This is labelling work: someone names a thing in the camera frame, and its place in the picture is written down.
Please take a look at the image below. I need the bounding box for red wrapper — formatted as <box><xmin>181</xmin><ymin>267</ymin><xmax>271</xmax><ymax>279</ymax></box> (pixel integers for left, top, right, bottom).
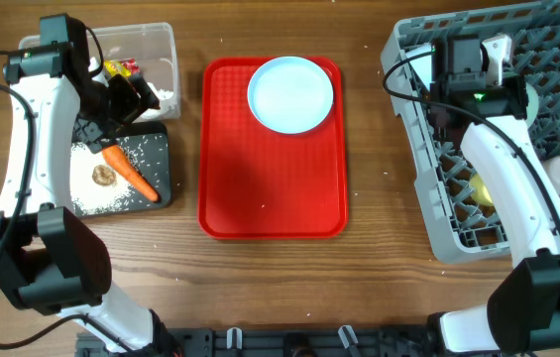
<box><xmin>121</xmin><ymin>59</ymin><xmax>141</xmax><ymax>74</ymax></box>

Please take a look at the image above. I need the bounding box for light blue bowl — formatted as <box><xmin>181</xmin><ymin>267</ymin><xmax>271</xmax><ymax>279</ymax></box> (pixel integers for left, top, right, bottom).
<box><xmin>405</xmin><ymin>43</ymin><xmax>433</xmax><ymax>90</ymax></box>

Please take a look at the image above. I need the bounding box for orange carrot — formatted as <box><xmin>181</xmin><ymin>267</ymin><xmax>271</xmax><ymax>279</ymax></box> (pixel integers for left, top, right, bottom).
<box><xmin>101</xmin><ymin>145</ymin><xmax>160</xmax><ymax>202</ymax></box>

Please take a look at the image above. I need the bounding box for red serving tray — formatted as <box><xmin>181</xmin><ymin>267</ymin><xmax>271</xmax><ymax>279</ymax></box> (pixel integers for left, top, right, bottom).
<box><xmin>197</xmin><ymin>57</ymin><xmax>349</xmax><ymax>240</ymax></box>

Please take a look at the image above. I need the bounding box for yellow plastic cup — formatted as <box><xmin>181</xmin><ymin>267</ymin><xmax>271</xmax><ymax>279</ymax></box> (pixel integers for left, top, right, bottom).
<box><xmin>469</xmin><ymin>174</ymin><xmax>494</xmax><ymax>206</ymax></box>

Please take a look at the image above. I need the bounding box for grey dishwasher rack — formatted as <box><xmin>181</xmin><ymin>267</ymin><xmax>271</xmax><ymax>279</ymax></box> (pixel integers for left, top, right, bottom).
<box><xmin>381</xmin><ymin>1</ymin><xmax>560</xmax><ymax>264</ymax></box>

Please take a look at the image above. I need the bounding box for clear plastic waste bin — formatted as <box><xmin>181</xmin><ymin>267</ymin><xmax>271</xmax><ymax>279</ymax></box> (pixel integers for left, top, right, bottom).
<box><xmin>17</xmin><ymin>22</ymin><xmax>182</xmax><ymax>123</ymax></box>

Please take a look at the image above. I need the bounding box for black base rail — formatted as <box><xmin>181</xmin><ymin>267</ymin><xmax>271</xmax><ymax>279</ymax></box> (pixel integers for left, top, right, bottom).
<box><xmin>74</xmin><ymin>324</ymin><xmax>439</xmax><ymax>357</ymax></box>

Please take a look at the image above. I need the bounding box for brown mushroom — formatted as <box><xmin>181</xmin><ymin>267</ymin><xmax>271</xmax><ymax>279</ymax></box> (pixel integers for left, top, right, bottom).
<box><xmin>92</xmin><ymin>165</ymin><xmax>116</xmax><ymax>186</ymax></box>

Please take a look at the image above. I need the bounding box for light blue plate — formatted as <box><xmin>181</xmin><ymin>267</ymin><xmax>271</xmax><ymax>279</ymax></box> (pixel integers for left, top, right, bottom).
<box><xmin>247</xmin><ymin>57</ymin><xmax>334</xmax><ymax>135</ymax></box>

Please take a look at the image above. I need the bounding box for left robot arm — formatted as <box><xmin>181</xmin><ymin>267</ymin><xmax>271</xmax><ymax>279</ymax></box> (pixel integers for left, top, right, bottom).
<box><xmin>0</xmin><ymin>14</ymin><xmax>183</xmax><ymax>356</ymax></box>

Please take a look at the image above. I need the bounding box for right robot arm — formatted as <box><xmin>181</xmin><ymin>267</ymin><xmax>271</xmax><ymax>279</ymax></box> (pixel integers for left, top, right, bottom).
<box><xmin>429</xmin><ymin>35</ymin><xmax>560</xmax><ymax>354</ymax></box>

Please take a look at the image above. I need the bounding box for white rice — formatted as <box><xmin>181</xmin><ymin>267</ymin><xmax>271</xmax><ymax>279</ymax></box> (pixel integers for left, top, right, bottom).
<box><xmin>69</xmin><ymin>134</ymin><xmax>169</xmax><ymax>215</ymax></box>

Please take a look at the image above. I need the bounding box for black plastic tray bin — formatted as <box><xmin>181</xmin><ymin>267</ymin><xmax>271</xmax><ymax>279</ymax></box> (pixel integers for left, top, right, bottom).
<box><xmin>68</xmin><ymin>120</ymin><xmax>173</xmax><ymax>217</ymax></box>

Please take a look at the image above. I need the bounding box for yellow candy wrapper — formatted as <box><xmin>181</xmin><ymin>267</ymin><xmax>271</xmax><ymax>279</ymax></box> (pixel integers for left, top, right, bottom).
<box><xmin>104</xmin><ymin>60</ymin><xmax>132</xmax><ymax>77</ymax></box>

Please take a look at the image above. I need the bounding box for mint green bowl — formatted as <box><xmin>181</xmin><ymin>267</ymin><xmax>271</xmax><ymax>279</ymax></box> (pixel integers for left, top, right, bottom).
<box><xmin>525</xmin><ymin>83</ymin><xmax>539</xmax><ymax>127</ymax></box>

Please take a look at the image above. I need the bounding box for white tissue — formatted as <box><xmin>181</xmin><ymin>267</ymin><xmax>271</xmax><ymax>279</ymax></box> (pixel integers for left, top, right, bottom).
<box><xmin>137</xmin><ymin>89</ymin><xmax>177</xmax><ymax>122</ymax></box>

